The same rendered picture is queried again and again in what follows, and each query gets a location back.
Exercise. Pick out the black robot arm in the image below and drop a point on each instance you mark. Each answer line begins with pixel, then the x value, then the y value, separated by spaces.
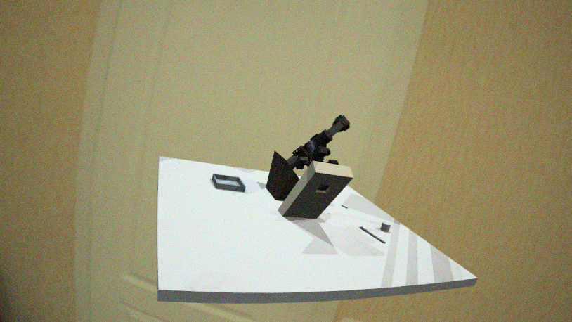
pixel 320 141

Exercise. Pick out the beige service panel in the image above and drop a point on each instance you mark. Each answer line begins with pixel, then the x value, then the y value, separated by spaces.
pixel 319 185

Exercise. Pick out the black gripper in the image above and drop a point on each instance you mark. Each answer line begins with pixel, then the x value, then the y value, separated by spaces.
pixel 304 160

